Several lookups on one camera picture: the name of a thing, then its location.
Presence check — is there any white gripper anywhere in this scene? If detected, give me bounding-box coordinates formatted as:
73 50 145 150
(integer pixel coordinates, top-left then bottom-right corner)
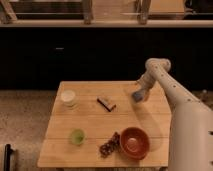
137 73 156 101

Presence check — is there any blue sponge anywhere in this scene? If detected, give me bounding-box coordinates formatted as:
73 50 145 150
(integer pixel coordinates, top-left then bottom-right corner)
132 91 144 102

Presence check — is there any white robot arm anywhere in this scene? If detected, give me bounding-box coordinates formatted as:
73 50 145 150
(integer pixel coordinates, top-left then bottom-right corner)
134 58 213 171

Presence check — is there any red bowl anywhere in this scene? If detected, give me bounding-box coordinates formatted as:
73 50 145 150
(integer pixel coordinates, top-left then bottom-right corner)
120 127 150 160

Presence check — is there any brown chocolate bar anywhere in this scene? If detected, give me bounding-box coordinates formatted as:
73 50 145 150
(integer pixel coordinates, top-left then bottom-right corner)
97 96 116 112

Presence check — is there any wooden table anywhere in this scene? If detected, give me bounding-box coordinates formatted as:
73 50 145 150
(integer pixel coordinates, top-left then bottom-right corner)
38 81 171 168

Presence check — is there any bunch of dark grapes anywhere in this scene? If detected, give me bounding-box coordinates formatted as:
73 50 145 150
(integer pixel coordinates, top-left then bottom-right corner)
99 132 120 158

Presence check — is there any white cup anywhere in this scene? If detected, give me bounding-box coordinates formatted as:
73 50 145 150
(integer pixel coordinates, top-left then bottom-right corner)
60 90 76 106

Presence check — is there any green cup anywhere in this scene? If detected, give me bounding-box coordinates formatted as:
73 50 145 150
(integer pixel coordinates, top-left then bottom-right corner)
69 129 85 145

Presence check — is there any black object on floor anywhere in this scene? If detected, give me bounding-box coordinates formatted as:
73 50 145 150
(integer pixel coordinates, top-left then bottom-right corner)
3 144 14 171

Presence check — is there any wooden shelf rail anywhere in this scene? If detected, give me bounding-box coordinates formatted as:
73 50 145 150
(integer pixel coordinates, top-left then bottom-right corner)
0 0 213 28

